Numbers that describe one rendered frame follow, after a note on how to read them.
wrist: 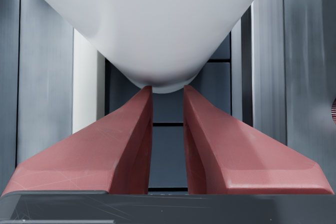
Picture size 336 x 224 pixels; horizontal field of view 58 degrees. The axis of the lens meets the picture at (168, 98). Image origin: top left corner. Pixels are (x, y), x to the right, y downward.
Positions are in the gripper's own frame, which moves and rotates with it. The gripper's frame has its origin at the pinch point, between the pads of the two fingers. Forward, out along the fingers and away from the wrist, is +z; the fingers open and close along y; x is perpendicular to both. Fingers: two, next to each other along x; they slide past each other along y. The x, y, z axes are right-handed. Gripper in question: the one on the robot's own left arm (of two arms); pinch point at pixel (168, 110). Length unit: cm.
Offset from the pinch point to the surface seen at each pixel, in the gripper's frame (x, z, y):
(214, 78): 2.1, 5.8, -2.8
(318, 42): 2.6, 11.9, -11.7
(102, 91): 1.4, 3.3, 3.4
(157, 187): 7.1, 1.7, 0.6
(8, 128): 6.8, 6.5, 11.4
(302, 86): 5.3, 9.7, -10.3
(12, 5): -0.1, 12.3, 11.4
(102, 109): 2.2, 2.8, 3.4
